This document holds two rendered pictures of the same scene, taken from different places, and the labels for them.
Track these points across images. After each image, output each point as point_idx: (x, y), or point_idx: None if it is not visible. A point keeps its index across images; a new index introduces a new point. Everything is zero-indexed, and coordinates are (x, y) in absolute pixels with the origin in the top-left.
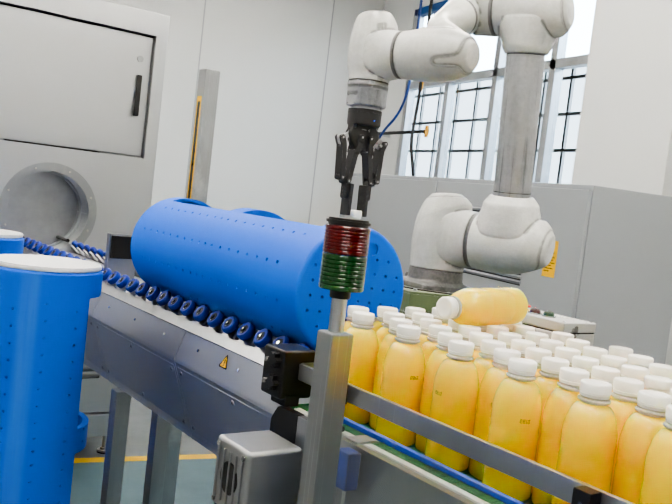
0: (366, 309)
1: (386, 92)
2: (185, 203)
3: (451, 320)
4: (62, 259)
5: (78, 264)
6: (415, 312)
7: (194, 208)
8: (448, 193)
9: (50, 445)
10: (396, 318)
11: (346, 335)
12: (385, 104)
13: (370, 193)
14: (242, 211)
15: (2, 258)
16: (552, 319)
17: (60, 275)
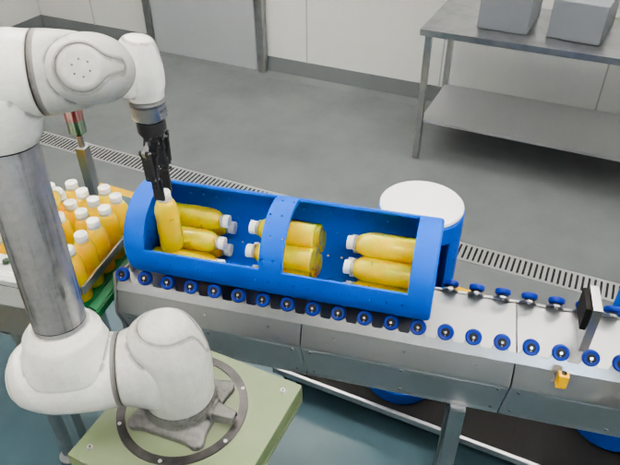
0: (109, 195)
1: (129, 106)
2: (387, 211)
3: (61, 211)
4: (435, 214)
5: (405, 212)
6: (85, 209)
7: (356, 206)
8: (153, 310)
9: None
10: (84, 190)
11: (77, 147)
12: (131, 115)
13: (152, 185)
14: (280, 196)
15: (427, 185)
16: (3, 256)
17: (379, 200)
